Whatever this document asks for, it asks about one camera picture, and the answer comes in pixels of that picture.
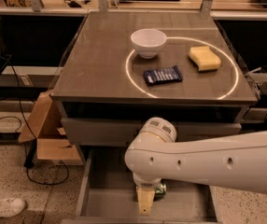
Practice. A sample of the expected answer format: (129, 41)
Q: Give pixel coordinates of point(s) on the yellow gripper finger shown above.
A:
(145, 199)

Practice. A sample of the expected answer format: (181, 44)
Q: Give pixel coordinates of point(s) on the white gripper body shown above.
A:
(146, 184)

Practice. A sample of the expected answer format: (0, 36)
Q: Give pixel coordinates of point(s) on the green soda can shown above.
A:
(160, 191)

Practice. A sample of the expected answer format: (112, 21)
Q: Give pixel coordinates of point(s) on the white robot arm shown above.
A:
(234, 162)

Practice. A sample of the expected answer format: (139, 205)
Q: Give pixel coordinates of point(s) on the open grey middle drawer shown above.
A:
(107, 196)

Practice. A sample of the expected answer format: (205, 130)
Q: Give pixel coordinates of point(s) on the closed grey top drawer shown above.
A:
(120, 132)

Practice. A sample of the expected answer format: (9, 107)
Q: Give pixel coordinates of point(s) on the grey drawer cabinet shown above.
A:
(103, 76)

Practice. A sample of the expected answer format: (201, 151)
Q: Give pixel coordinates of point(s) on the blue snack packet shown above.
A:
(162, 75)

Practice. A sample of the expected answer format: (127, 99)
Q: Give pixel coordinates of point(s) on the brown cardboard box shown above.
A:
(44, 126)

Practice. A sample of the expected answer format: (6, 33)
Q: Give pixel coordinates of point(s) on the white sneaker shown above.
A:
(11, 207)

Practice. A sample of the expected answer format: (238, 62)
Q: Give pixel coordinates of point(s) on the yellow sponge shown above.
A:
(204, 58)

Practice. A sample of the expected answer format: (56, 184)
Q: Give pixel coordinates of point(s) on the white bowl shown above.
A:
(148, 42)

